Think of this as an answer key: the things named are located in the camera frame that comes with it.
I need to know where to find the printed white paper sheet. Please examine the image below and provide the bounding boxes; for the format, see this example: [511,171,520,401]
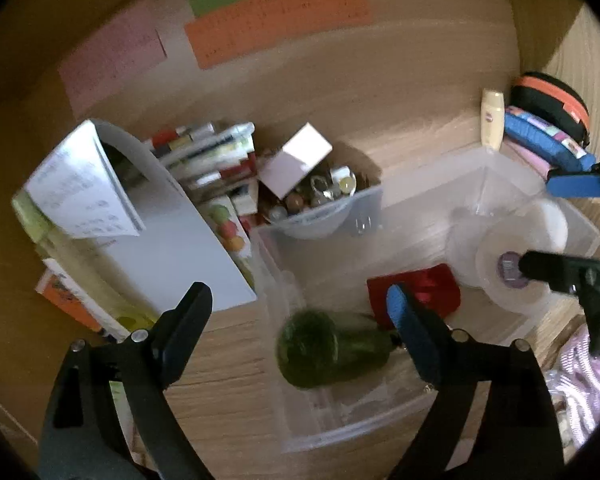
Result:
[24,120,146,239]

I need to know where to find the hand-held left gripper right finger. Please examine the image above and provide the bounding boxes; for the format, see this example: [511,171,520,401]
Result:
[386,282,566,480]

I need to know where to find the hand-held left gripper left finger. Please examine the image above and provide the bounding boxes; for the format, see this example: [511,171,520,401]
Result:
[39,281,216,480]

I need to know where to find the small pale pink box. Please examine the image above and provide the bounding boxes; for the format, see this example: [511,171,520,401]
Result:
[256,122,334,201]

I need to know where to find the stack of books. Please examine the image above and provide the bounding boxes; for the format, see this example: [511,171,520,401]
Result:
[147,121,261,291]

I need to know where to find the orange paper note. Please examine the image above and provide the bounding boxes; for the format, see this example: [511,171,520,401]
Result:
[184,0,372,70]

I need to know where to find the clear round plastic container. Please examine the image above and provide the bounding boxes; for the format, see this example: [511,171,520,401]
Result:
[445,199,570,313]

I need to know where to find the black orange zip case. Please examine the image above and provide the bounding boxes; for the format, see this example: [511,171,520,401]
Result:
[510,71,592,148]

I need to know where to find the green glass bottle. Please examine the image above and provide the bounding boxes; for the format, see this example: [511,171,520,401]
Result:
[275,310,406,390]

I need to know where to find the lime green book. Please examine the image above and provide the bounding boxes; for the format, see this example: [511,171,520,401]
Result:
[12,195,156,341]

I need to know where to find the red box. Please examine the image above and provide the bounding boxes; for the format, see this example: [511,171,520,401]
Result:
[366,262,462,331]

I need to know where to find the cream tube bottle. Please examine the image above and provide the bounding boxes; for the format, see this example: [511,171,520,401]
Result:
[481,89,505,152]

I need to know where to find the pink paper note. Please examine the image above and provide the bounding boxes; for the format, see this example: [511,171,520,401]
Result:
[59,10,168,113]

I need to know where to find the pile of small trinkets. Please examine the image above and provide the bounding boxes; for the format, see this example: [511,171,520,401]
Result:
[260,165,358,223]

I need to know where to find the clear plastic bin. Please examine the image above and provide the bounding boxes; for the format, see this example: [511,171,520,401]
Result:
[250,147,600,453]

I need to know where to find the white bowl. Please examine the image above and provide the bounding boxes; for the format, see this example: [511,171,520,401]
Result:
[257,164,383,241]

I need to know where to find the pink striped cloth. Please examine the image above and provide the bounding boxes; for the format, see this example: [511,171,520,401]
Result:
[545,327,600,448]

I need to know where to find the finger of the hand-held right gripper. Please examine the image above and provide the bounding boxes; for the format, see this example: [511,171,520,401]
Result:
[519,250,600,357]
[546,149,600,199]

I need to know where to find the orange white book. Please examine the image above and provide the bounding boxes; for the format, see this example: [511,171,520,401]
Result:
[35,257,106,333]

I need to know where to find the white file holder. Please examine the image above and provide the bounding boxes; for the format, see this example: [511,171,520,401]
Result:
[12,119,258,313]

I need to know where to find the blue patchwork pencil case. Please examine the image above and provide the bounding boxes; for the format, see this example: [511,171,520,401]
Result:
[502,105,597,181]

